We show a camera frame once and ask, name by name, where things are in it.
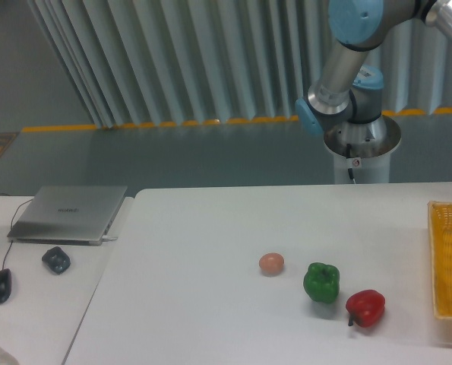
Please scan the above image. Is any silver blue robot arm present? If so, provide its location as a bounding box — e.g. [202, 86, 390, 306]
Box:
[295, 1, 452, 135]

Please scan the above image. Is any brown egg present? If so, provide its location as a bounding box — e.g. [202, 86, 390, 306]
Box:
[258, 252, 285, 276]

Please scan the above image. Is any green bell pepper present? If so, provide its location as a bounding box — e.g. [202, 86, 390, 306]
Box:
[303, 262, 340, 304]

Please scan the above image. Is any white folding partition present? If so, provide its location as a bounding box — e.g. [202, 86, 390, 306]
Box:
[27, 0, 452, 129]

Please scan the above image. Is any silver laptop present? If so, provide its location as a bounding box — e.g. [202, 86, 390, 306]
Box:
[8, 186, 127, 246]

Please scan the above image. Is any dark grey small case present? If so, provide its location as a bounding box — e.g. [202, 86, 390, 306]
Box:
[42, 246, 71, 275]

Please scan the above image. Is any red bell pepper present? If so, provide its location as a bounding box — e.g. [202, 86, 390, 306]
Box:
[346, 290, 386, 328]

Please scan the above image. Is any yellow wicker basket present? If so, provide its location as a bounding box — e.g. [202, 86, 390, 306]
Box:
[428, 201, 452, 320]

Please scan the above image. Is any black computer mouse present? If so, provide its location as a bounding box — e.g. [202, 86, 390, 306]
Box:
[0, 268, 12, 304]

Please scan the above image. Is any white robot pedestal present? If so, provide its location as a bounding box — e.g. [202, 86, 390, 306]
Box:
[324, 116, 401, 184]

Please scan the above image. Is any black mouse cable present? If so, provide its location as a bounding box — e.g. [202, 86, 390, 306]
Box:
[0, 193, 35, 271]

